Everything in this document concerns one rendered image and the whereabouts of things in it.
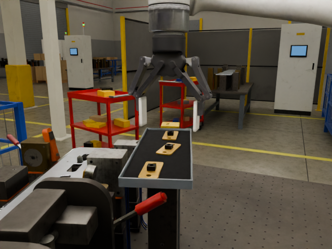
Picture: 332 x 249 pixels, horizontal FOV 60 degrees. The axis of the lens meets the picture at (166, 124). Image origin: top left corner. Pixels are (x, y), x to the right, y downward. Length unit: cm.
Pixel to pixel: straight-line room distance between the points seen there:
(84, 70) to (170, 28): 1055
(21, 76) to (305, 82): 669
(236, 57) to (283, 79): 153
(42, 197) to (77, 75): 1091
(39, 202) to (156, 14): 42
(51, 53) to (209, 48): 462
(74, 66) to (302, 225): 1057
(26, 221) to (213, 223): 97
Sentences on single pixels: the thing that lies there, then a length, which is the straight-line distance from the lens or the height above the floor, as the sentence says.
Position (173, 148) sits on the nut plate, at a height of 116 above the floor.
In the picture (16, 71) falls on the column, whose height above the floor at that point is 94.
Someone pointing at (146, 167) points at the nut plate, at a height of 117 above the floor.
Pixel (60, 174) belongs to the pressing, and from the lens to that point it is 103.
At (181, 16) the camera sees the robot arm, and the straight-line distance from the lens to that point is 64.
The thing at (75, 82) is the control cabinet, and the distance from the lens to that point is 1144.
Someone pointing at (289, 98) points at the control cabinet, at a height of 38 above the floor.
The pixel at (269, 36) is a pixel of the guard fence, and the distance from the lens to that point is 796.
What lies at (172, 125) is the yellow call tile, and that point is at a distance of 93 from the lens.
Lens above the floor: 139
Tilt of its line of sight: 14 degrees down
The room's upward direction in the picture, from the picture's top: straight up
